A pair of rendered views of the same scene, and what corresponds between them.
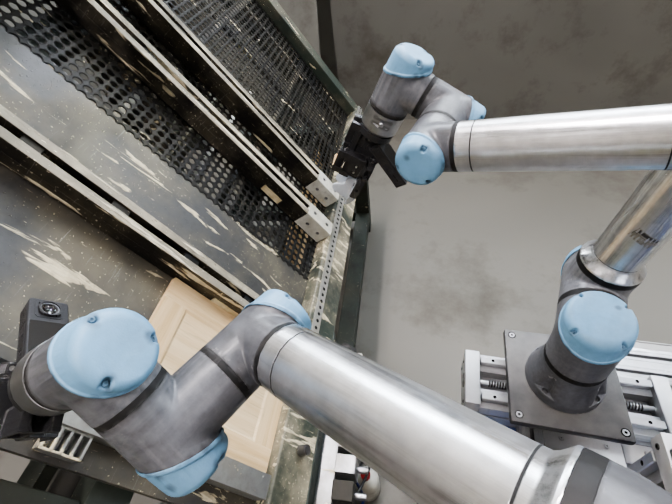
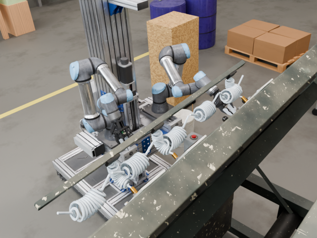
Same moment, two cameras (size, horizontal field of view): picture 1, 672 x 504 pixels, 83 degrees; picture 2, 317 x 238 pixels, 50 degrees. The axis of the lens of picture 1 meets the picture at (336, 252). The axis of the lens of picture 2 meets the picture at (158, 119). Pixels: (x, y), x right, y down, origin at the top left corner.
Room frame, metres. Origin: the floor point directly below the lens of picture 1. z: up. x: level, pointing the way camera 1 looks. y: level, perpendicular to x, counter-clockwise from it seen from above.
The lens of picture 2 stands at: (2.02, 0.91, 2.62)
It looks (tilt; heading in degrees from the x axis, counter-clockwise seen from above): 34 degrees down; 209
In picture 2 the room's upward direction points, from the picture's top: 4 degrees counter-clockwise
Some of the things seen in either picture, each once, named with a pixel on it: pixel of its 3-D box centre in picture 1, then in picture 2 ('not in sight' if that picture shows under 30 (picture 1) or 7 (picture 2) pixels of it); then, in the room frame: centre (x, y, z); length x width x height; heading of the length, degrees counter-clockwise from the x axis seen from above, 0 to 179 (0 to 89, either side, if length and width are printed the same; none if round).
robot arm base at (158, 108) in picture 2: not in sight; (159, 104); (-0.13, -0.27, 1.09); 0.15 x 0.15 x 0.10
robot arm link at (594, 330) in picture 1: (590, 333); (110, 117); (0.34, -0.44, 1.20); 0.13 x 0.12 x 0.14; 146
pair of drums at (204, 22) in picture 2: not in sight; (184, 23); (-3.66, -1.57, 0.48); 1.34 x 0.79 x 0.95; 162
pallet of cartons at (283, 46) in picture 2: not in sight; (266, 43); (-3.81, -0.07, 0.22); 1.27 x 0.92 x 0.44; 73
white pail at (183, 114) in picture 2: not in sight; (182, 124); (-1.01, -0.46, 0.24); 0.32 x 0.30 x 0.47; 160
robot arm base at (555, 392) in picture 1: (570, 367); (113, 129); (0.34, -0.44, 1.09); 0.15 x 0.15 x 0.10
